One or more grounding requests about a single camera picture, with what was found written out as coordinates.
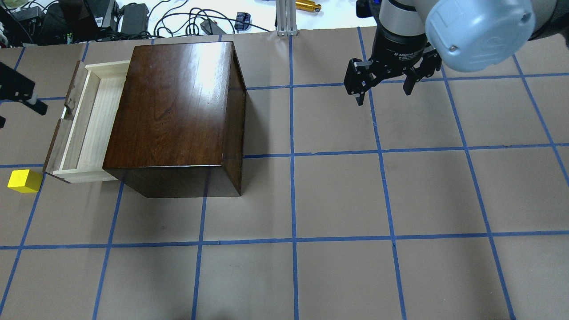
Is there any black power adapter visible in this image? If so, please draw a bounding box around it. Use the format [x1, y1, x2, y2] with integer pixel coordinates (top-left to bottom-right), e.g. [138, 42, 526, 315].
[120, 3, 150, 34]

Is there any dark wooden drawer cabinet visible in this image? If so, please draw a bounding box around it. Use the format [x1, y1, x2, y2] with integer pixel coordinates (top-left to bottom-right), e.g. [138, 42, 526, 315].
[102, 42, 247, 198]

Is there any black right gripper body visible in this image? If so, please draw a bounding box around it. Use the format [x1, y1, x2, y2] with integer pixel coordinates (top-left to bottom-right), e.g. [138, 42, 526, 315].
[368, 27, 433, 80]

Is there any aluminium extrusion post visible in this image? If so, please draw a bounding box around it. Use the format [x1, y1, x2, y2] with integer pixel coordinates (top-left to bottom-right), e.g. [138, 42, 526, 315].
[276, 0, 298, 36]

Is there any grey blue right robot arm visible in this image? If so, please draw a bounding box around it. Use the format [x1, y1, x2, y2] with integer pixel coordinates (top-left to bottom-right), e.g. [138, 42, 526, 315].
[344, 0, 569, 105]

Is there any small blue black connector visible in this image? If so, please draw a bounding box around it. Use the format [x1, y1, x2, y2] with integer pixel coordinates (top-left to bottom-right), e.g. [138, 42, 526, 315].
[234, 12, 251, 32]

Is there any gold cylindrical part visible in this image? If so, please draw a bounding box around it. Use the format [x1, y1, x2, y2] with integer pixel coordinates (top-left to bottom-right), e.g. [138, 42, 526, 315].
[295, 0, 322, 13]

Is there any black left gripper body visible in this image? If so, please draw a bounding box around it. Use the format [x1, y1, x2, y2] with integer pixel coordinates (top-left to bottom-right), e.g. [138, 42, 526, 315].
[0, 62, 36, 104]

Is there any light wood drawer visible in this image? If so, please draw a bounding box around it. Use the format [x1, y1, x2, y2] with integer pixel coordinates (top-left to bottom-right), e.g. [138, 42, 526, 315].
[43, 60, 130, 184]

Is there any yellow block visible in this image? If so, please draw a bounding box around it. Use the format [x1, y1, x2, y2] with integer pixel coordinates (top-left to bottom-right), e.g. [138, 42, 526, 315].
[7, 169, 44, 194]

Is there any black cable bundle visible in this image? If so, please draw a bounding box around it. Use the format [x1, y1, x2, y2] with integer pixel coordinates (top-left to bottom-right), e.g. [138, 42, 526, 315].
[147, 0, 272, 38]

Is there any black electronics pile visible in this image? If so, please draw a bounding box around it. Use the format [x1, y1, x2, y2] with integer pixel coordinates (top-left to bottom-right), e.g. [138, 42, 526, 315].
[0, 0, 120, 46]

